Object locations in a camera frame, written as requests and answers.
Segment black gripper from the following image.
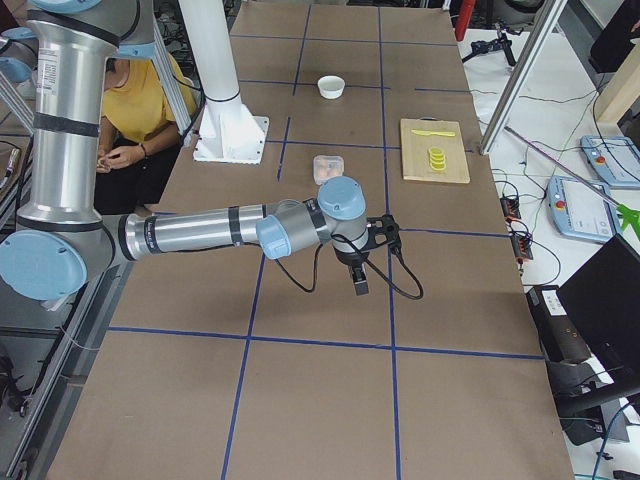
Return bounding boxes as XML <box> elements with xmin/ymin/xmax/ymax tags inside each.
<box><xmin>333</xmin><ymin>242</ymin><xmax>370</xmax><ymax>296</ymax></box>

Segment clear plastic egg box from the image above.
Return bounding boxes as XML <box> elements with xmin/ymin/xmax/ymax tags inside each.
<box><xmin>313</xmin><ymin>155</ymin><xmax>344</xmax><ymax>186</ymax></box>

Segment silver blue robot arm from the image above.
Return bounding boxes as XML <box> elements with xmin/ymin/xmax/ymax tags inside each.
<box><xmin>1</xmin><ymin>1</ymin><xmax>375</xmax><ymax>300</ymax></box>

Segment black box device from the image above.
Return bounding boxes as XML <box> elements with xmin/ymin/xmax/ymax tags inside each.
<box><xmin>526</xmin><ymin>285</ymin><xmax>591</xmax><ymax>364</ymax></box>

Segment lemon slices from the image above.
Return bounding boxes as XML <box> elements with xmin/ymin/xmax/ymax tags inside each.
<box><xmin>428</xmin><ymin>147</ymin><xmax>447</xmax><ymax>173</ymax></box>

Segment wooden cutting board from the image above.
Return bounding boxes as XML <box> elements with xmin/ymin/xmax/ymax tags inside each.
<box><xmin>400</xmin><ymin>119</ymin><xmax>470</xmax><ymax>184</ymax></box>

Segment orange black circuit board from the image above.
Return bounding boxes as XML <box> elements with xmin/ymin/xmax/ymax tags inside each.
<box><xmin>500</xmin><ymin>196</ymin><xmax>521</xmax><ymax>221</ymax></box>

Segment yellow plastic knife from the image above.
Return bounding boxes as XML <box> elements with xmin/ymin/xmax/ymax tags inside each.
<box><xmin>411</xmin><ymin>129</ymin><xmax>456</xmax><ymax>138</ymax></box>

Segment white bowl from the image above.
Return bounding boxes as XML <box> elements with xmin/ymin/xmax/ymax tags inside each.
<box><xmin>317</xmin><ymin>75</ymin><xmax>346</xmax><ymax>100</ymax></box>

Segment blue teach pendant near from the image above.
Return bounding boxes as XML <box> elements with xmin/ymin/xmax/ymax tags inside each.
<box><xmin>547</xmin><ymin>175</ymin><xmax>622</xmax><ymax>243</ymax></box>

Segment blue teach pendant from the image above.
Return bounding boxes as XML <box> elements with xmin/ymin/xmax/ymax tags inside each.
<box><xmin>580</xmin><ymin>136</ymin><xmax>639</xmax><ymax>190</ymax></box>
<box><xmin>547</xmin><ymin>175</ymin><xmax>622</xmax><ymax>243</ymax></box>

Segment black monitor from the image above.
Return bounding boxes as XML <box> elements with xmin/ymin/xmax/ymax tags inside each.
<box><xmin>557</xmin><ymin>234</ymin><xmax>640</xmax><ymax>381</ymax></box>

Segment black tripod rod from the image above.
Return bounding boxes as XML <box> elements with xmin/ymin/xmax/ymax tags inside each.
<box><xmin>462</xmin><ymin>22</ymin><xmax>524</xmax><ymax>67</ymax></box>

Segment person in yellow shirt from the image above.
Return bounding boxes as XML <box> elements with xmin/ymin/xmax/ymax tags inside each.
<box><xmin>94</xmin><ymin>58</ymin><xmax>182</xmax><ymax>215</ymax></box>

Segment silver reacher grabber stick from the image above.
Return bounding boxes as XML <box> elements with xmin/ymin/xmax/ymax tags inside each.
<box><xmin>504</xmin><ymin>126</ymin><xmax>640</xmax><ymax>237</ymax></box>

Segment blue teach pendant far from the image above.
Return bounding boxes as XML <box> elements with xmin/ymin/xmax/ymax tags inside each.
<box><xmin>580</xmin><ymin>136</ymin><xmax>639</xmax><ymax>190</ymax></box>

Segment red cylinder object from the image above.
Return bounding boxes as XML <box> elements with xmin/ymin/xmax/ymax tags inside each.
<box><xmin>454</xmin><ymin>0</ymin><xmax>476</xmax><ymax>42</ymax></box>

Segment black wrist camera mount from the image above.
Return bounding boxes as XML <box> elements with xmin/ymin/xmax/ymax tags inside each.
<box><xmin>365</xmin><ymin>214</ymin><xmax>402</xmax><ymax>255</ymax></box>

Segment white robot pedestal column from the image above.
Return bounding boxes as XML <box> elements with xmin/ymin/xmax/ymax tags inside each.
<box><xmin>179</xmin><ymin>0</ymin><xmax>269</xmax><ymax>164</ymax></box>

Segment aluminium frame post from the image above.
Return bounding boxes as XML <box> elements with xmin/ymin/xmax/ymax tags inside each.
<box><xmin>479</xmin><ymin>0</ymin><xmax>567</xmax><ymax>155</ymax></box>

